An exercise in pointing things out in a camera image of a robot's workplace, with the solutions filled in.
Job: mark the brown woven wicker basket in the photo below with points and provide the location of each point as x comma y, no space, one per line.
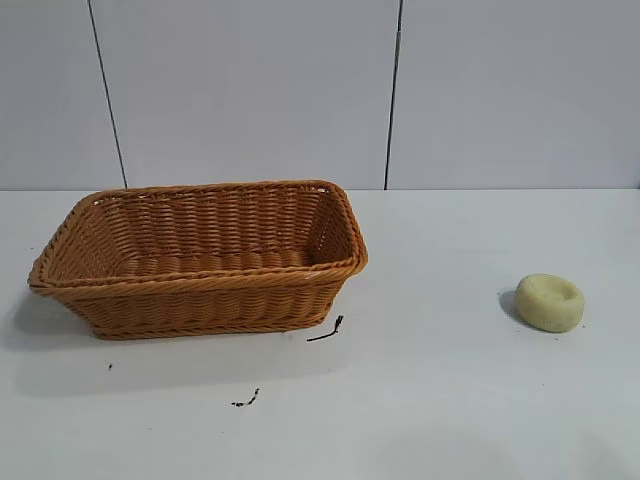
200,300

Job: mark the short black table mark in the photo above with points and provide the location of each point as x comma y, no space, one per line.
247,400

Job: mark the pale yellow round pastry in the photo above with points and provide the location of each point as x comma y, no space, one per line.
549,304

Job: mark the long black table mark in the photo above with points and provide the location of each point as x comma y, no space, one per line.
325,335

